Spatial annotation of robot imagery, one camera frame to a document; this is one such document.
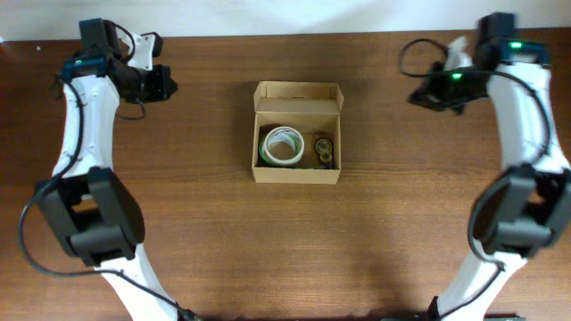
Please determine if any cardboard box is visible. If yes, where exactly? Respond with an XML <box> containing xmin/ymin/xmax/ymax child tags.
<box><xmin>252</xmin><ymin>81</ymin><xmax>344</xmax><ymax>185</ymax></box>

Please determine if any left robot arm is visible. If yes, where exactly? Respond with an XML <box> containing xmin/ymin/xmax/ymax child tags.
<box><xmin>18</xmin><ymin>18</ymin><xmax>197</xmax><ymax>320</ymax></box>

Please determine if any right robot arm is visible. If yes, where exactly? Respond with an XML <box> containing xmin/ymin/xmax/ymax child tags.
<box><xmin>409</xmin><ymin>12</ymin><xmax>570</xmax><ymax>320</ymax></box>

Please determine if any white masking tape roll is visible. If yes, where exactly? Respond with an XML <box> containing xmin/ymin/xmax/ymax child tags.
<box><xmin>261</xmin><ymin>126</ymin><xmax>306</xmax><ymax>168</ymax></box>

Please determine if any green tape roll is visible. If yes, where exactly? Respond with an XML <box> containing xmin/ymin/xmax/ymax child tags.
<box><xmin>258</xmin><ymin>128</ymin><xmax>305</xmax><ymax>168</ymax></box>

